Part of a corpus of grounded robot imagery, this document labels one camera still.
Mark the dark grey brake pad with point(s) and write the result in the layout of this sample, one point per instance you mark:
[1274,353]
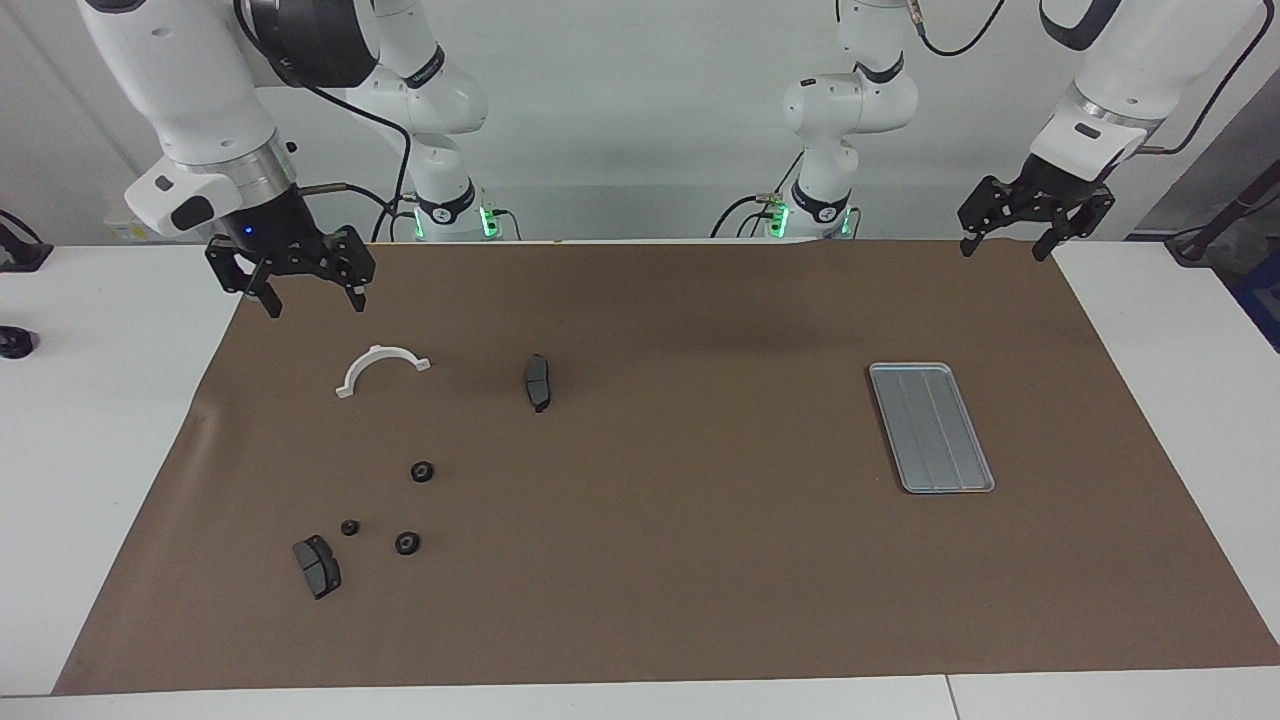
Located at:
[538,382]
[318,568]

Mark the brown table mat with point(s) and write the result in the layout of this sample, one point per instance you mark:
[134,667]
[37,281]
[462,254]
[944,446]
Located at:
[650,550]

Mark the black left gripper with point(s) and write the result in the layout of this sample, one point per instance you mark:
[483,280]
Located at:
[1040,195]

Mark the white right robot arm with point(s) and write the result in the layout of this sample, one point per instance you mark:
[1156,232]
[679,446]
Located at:
[180,80]

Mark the silver metal tray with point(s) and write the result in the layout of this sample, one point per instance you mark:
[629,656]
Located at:
[940,440]

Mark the black stand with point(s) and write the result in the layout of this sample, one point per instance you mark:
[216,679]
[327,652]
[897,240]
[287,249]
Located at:
[1195,245]

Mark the white curved plastic bracket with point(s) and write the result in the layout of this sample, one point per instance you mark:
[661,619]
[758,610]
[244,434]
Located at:
[385,351]

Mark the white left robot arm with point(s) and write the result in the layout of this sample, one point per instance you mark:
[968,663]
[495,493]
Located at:
[850,100]

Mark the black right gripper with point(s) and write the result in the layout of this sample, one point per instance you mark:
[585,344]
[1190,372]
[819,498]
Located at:
[280,240]

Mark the white wall socket box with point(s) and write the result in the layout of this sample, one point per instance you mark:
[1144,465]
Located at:
[125,232]

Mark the blue crate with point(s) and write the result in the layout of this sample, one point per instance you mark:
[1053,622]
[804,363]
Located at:
[1265,300]

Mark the black round knob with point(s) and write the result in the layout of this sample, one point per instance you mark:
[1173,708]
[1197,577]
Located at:
[15,343]

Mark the black table clamp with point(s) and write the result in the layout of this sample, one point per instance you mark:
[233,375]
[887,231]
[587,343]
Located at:
[25,255]

